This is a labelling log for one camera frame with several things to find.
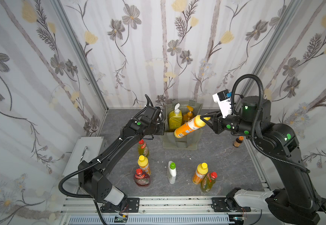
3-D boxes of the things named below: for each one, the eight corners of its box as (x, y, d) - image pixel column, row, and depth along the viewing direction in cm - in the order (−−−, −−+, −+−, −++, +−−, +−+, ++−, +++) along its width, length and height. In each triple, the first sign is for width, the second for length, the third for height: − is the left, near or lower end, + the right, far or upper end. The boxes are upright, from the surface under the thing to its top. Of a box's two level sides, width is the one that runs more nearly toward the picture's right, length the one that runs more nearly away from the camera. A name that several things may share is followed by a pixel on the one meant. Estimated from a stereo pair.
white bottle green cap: (170, 184, 83) (171, 174, 69) (166, 172, 88) (167, 160, 74) (176, 183, 84) (178, 172, 70) (172, 170, 89) (173, 158, 74)
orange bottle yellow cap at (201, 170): (192, 185, 83) (200, 171, 65) (191, 178, 86) (198, 162, 68) (199, 185, 83) (209, 171, 65) (198, 178, 86) (207, 162, 68)
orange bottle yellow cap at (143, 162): (146, 179, 84) (140, 165, 67) (142, 174, 86) (136, 158, 69) (152, 174, 86) (148, 159, 68) (148, 169, 88) (143, 153, 71)
